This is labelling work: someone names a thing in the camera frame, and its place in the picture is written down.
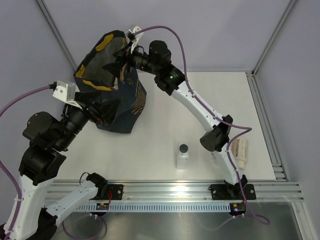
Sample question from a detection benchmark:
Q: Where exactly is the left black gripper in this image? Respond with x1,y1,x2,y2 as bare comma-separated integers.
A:
54,90,122,151

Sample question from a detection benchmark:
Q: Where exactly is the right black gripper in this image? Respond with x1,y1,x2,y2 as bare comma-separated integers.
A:
102,41,160,80

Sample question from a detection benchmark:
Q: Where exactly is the dark blue canvas bag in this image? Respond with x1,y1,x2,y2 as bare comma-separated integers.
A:
73,30,147,134

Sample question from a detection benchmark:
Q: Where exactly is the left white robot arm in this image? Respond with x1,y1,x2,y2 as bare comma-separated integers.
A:
0,99,123,240

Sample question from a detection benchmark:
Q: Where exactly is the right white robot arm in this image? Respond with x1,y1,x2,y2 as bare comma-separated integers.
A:
102,40,248,199

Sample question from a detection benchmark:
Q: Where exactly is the clear bottle black cap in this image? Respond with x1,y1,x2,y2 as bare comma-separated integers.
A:
176,142,189,170

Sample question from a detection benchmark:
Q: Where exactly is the cream Murrayle bottle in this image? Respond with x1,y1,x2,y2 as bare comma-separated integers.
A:
231,137,249,171

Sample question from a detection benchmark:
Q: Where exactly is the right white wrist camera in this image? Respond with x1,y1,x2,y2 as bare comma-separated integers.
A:
125,26,144,54

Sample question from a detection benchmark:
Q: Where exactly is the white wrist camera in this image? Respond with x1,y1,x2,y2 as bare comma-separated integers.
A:
52,80,82,109
125,26,144,54

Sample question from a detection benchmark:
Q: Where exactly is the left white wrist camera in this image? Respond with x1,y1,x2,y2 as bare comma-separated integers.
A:
52,80,82,109

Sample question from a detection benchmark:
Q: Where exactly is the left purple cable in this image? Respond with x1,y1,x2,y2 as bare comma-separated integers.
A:
0,84,108,240

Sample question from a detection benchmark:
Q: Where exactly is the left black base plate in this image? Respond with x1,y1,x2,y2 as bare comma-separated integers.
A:
94,183,124,201

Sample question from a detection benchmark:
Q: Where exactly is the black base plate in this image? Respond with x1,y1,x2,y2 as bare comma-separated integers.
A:
208,183,257,201
94,183,124,201

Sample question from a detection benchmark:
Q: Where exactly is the aluminium mounting rail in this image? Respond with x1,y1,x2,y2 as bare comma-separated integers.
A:
44,181,305,203

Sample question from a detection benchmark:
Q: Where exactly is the slotted grey cable duct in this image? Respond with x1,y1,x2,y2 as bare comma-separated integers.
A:
75,202,231,213

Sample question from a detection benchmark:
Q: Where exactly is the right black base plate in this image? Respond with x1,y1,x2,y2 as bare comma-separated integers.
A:
208,183,257,201

